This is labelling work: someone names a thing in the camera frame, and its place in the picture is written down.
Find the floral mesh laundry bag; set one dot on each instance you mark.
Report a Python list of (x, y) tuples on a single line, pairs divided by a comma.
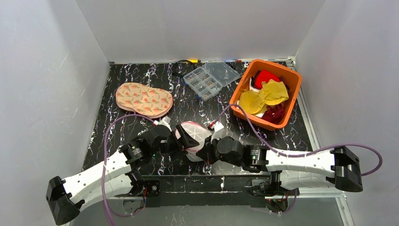
[(142, 99)]

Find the orange plastic bin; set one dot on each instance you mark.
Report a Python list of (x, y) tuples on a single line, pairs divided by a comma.
[(289, 77)]

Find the clear plastic screw organizer box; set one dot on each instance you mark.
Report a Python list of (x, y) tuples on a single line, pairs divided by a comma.
[(208, 80)]

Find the red bra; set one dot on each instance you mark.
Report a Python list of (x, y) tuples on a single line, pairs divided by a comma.
[(261, 77)]

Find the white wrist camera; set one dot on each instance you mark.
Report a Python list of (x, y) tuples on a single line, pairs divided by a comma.
[(165, 121), (218, 129)]

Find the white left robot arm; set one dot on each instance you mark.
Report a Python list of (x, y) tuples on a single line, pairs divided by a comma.
[(118, 174)]

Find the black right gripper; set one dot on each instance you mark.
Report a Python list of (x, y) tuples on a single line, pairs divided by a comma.
[(206, 149)]

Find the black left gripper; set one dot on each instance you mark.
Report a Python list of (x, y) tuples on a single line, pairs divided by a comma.
[(174, 140)]

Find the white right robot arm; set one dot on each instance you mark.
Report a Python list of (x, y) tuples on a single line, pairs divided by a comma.
[(338, 167)]

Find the dark red lace garment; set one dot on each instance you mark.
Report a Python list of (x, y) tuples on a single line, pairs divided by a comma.
[(274, 114)]

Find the aluminium table frame rail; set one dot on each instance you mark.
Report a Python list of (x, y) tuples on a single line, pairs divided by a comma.
[(322, 192)]

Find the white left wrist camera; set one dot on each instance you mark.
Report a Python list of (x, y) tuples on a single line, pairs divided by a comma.
[(165, 121)]

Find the yellow bra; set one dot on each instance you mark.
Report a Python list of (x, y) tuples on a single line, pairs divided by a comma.
[(272, 93)]

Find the white round mesh laundry bag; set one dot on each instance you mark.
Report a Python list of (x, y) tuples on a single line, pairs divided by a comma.
[(198, 133)]

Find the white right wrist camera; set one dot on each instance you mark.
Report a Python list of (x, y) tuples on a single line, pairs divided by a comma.
[(218, 129)]

